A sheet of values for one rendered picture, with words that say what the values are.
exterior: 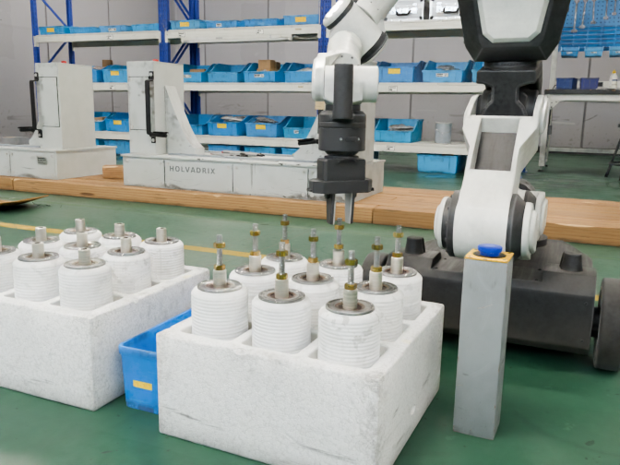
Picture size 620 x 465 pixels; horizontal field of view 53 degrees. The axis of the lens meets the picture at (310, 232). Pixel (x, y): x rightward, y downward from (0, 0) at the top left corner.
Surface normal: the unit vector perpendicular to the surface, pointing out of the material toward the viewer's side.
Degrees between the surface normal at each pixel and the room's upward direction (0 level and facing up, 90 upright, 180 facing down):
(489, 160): 52
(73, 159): 90
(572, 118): 90
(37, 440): 0
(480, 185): 38
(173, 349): 90
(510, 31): 102
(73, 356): 90
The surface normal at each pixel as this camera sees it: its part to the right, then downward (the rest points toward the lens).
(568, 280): -0.27, -0.57
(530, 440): 0.02, -0.98
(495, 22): -0.30, 0.37
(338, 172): 0.33, 0.19
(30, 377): -0.40, 0.18
